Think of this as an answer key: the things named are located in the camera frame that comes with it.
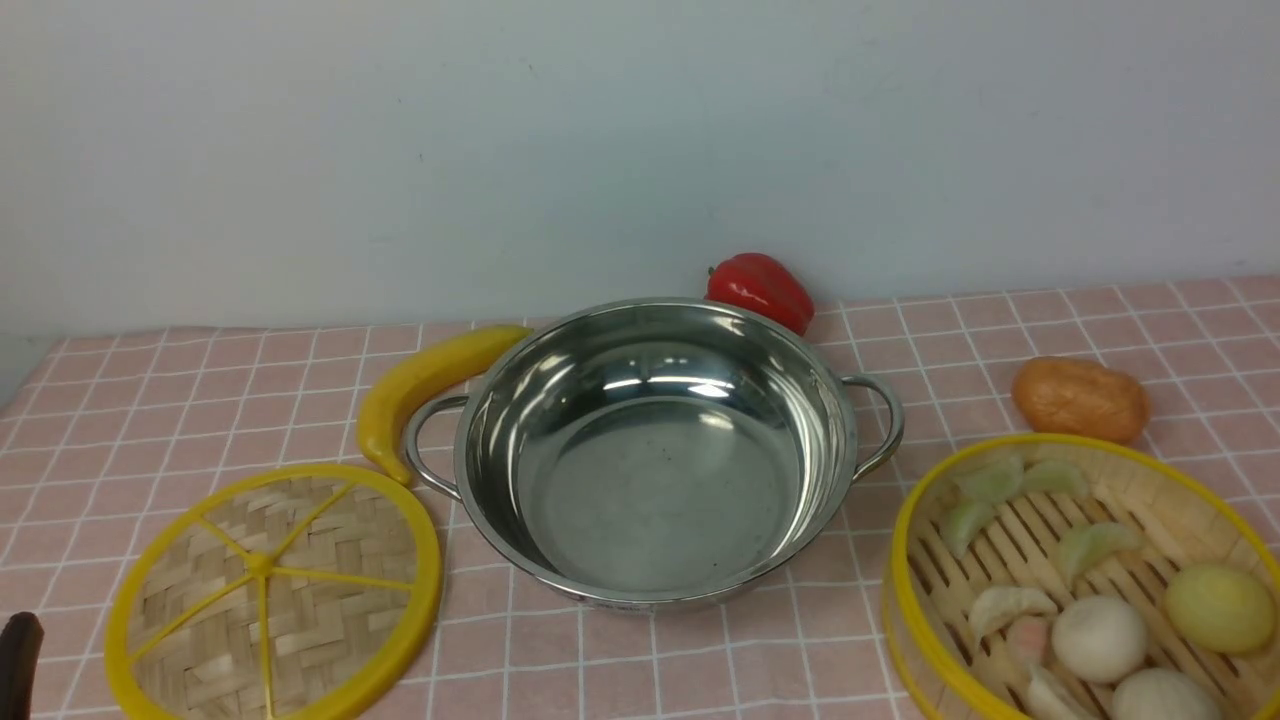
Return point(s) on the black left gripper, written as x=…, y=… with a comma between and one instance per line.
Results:
x=21, y=643

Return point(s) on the yellow woven steamer lid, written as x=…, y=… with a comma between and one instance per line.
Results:
x=302, y=593

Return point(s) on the yellow bamboo steamer basket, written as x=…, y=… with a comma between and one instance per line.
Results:
x=949, y=673

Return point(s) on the stainless steel pot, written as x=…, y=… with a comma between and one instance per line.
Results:
x=654, y=454

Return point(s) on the yellow banana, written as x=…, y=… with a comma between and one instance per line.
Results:
x=430, y=372

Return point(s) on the red bell pepper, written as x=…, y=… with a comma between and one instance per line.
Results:
x=761, y=284

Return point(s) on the green dumpling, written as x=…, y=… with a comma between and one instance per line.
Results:
x=963, y=523
x=996, y=482
x=1083, y=547
x=1055, y=477

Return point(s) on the white dumpling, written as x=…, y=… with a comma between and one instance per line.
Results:
x=1047, y=698
x=999, y=605

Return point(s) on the green dumpling back left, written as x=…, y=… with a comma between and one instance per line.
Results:
x=996, y=482

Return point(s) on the pink dumpling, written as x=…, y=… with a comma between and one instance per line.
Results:
x=1028, y=640

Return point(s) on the white dumpling front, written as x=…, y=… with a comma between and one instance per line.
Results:
x=1047, y=698

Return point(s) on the green dumpling back right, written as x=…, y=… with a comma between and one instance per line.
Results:
x=1055, y=477

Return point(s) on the green dumpling centre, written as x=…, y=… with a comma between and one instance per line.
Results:
x=1083, y=547

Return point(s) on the brown potato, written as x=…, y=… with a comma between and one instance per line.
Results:
x=1080, y=397

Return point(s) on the white round bun upper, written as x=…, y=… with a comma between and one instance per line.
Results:
x=1100, y=639

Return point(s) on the white round bun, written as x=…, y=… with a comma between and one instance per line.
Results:
x=1100, y=639
x=1158, y=693

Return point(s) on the white round bun lower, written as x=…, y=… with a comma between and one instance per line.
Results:
x=1158, y=693

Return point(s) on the yellow-green round bun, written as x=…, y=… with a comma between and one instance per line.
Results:
x=1221, y=608

